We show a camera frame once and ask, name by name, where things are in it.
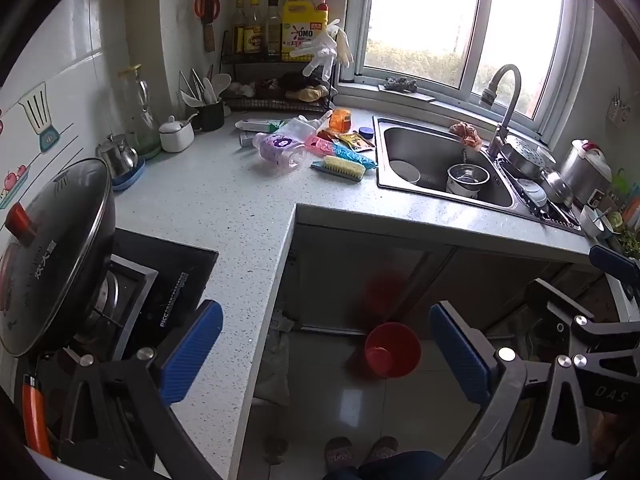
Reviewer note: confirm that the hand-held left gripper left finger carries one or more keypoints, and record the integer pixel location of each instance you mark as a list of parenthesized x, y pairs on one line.
[(192, 355)]

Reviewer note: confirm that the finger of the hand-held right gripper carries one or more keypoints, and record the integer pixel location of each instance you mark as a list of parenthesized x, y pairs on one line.
[(550, 299), (612, 261)]

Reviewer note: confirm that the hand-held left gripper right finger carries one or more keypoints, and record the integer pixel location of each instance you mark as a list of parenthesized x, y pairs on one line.
[(460, 355)]

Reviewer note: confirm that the red plastic bin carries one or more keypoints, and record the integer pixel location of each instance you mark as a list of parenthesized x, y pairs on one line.
[(392, 350)]

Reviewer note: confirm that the white green medicine box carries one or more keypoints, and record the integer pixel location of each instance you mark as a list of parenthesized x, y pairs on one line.
[(257, 124)]

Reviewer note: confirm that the white paper towel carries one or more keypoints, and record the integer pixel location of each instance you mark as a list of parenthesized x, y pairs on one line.
[(298, 129)]

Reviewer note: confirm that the orange sauce packet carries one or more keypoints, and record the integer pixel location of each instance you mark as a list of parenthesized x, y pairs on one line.
[(341, 120)]

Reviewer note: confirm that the green vegetables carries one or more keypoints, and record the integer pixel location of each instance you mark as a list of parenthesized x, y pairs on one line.
[(631, 242)]

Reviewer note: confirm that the white bowl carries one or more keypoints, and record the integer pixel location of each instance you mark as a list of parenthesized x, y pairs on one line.
[(595, 220)]

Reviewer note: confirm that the frosted metal cabinet door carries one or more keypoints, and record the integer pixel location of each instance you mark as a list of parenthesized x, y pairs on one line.
[(500, 280), (345, 270)]

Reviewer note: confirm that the black gas stove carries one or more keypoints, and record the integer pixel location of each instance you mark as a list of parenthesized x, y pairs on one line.
[(175, 280)]

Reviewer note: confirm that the white woven sack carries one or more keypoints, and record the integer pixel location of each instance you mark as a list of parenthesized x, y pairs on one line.
[(274, 370)]

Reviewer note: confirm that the small steel kettle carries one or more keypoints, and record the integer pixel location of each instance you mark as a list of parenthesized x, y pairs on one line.
[(557, 187)]

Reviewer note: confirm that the steel rice cooker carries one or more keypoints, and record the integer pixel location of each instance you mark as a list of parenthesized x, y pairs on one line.
[(585, 172)]

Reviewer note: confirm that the white dish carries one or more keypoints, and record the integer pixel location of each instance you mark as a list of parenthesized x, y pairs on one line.
[(532, 192)]

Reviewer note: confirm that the patterned slipper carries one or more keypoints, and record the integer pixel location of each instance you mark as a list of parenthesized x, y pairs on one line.
[(340, 452), (382, 449)]

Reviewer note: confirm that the person's leg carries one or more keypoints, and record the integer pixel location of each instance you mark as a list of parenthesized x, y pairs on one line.
[(395, 466)]

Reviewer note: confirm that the steel colander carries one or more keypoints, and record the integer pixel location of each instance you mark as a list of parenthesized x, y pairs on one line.
[(525, 159)]

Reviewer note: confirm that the steel pot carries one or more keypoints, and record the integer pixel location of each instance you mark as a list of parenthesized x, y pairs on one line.
[(467, 180)]

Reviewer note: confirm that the orange lighter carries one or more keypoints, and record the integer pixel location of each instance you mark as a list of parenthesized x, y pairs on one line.
[(34, 410)]

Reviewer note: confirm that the glass wok lid red knob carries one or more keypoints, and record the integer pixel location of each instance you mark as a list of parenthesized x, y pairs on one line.
[(50, 260)]

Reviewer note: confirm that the orange rag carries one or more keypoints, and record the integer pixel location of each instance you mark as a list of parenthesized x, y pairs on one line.
[(466, 134)]

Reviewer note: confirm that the stainless steel sink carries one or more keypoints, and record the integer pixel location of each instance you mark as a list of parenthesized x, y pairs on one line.
[(435, 150)]

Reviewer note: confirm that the grey bowl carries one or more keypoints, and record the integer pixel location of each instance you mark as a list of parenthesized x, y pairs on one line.
[(406, 172)]

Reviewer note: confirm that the grey kitchen faucet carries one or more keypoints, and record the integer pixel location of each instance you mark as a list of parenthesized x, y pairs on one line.
[(502, 105)]

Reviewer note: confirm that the small steel teapot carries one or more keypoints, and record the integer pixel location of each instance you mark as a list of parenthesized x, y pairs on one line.
[(117, 152)]

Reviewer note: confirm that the white lidded condiment jar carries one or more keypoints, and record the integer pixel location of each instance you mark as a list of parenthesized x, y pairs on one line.
[(176, 135)]

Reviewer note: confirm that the blue scrub brush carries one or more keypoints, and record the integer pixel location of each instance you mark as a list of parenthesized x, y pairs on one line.
[(337, 167)]

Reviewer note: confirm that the purple printed plastic bottle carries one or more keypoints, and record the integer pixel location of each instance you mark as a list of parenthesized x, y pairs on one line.
[(280, 147)]

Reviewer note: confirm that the blue snack packet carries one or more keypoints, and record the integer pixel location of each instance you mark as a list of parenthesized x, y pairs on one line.
[(354, 156)]

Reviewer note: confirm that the yellow black seasoning packet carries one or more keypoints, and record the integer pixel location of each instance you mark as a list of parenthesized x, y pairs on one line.
[(357, 141)]

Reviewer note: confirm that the dark green utensil mug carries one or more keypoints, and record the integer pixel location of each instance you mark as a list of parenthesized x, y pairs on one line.
[(211, 116)]

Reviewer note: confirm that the blue round lid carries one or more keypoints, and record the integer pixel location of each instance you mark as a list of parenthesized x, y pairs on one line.
[(367, 133)]

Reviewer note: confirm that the pink snack packet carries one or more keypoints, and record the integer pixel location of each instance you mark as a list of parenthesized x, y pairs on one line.
[(320, 146)]

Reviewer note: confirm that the clear glass bottle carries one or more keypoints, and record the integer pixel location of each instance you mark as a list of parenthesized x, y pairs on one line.
[(140, 110)]

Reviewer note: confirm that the white rice paddle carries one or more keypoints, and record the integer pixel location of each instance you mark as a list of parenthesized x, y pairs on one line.
[(209, 89), (190, 99)]

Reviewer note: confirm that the steel wool scourer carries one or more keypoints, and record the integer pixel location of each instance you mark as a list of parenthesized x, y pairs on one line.
[(400, 84)]

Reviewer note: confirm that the garlic bulbs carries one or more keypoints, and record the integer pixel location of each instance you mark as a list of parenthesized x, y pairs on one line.
[(240, 89)]

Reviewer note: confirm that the metal chopsticks bundle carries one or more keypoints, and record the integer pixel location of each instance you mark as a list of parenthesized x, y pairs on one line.
[(192, 82)]

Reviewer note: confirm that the large white serving spoon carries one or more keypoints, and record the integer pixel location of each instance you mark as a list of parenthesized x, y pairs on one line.
[(221, 81)]

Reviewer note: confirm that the yellow brown rag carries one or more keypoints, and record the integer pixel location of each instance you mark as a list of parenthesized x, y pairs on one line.
[(310, 93)]

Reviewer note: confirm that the black plastic bag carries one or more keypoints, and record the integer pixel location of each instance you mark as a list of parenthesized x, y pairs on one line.
[(302, 80)]

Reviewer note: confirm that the window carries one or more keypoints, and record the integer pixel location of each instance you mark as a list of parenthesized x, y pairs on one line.
[(425, 10)]

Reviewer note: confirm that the dark oil bottle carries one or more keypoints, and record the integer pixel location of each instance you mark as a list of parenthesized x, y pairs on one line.
[(239, 30), (273, 27)]

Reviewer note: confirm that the yellow label oil bottle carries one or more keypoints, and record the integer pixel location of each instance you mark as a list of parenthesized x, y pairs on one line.
[(255, 30)]

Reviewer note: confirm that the white hanging rubber gloves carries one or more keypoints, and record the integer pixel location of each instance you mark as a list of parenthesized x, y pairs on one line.
[(327, 47)]

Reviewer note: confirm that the yellow detergent jug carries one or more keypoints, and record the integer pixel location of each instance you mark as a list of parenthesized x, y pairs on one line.
[(300, 30)]

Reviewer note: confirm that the cherry wall sticker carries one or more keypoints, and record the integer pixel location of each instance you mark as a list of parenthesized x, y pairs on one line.
[(12, 185)]

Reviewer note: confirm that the blender wall sticker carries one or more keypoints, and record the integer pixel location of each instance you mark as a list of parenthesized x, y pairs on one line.
[(40, 117)]

